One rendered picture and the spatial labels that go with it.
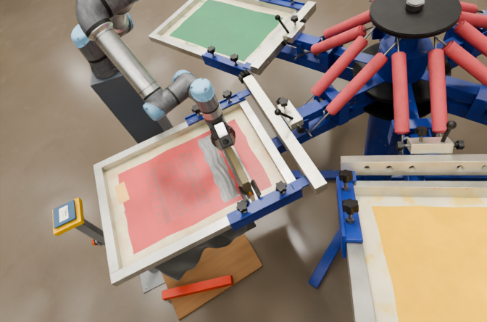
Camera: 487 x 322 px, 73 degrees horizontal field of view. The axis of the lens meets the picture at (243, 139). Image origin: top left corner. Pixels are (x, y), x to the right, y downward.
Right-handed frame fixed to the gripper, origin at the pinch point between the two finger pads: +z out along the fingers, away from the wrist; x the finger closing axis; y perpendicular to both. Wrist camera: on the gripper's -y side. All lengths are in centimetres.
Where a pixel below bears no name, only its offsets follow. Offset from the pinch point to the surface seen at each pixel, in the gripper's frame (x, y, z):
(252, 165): -6.2, -7.8, 9.2
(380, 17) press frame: -72, 3, -27
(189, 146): 15.5, 17.3, 9.2
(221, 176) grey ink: 7.8, -6.2, 8.5
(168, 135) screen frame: 22.4, 26.0, 5.7
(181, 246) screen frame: 31.9, -28.3, 5.7
